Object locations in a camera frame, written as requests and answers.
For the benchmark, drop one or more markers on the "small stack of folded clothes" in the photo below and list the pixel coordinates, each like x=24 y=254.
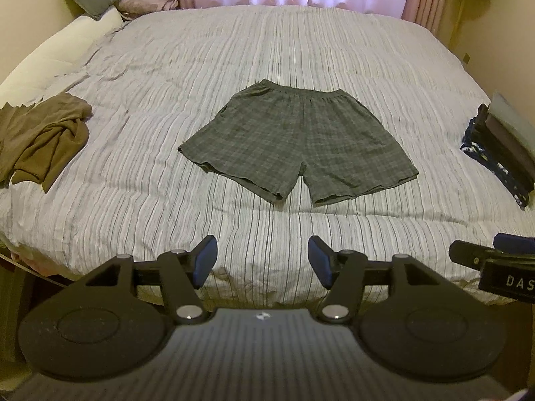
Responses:
x=505 y=142

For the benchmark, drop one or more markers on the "white wall socket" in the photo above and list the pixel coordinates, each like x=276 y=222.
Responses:
x=468 y=58

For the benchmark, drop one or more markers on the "striped grey duvet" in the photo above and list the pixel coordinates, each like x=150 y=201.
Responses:
x=125 y=217

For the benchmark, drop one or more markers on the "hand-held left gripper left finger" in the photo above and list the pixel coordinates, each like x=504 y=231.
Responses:
x=205 y=261

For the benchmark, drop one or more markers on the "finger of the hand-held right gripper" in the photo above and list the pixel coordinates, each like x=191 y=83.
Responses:
x=516 y=243
x=468 y=252

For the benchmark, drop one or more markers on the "brown garment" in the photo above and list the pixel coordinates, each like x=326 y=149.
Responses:
x=41 y=146

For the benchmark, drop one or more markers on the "grey plaid shorts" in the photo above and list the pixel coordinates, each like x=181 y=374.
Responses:
x=292 y=133

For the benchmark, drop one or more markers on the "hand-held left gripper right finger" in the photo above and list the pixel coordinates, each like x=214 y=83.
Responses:
x=319 y=261

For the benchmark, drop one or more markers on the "cream pillow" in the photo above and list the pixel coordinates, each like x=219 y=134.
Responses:
x=46 y=58

